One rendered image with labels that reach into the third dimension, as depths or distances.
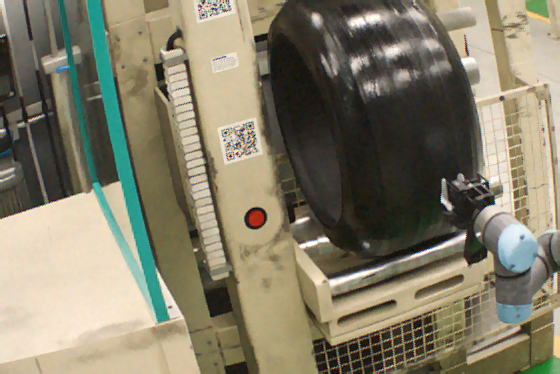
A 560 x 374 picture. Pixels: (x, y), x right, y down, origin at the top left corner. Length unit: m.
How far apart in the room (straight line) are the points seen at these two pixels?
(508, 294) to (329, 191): 0.77
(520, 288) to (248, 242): 0.63
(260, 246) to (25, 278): 0.70
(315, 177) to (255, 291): 0.36
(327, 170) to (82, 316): 1.12
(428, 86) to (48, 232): 0.76
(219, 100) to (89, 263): 0.55
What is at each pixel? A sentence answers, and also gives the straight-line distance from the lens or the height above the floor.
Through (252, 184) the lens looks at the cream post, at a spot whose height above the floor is 1.13.
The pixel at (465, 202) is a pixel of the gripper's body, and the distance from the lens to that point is 2.19.
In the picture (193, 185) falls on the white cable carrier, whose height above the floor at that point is 1.16.
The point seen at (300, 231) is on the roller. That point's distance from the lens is 2.69.
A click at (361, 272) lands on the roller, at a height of 0.92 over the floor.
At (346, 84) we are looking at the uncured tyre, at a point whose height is 1.32.
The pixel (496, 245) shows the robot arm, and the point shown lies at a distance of 2.05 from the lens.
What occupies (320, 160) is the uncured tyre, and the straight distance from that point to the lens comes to 2.75.
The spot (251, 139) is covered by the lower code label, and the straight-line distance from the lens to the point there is 2.36.
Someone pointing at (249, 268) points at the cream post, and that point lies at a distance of 2.46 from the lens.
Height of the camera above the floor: 2.07
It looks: 23 degrees down
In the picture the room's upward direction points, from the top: 11 degrees counter-clockwise
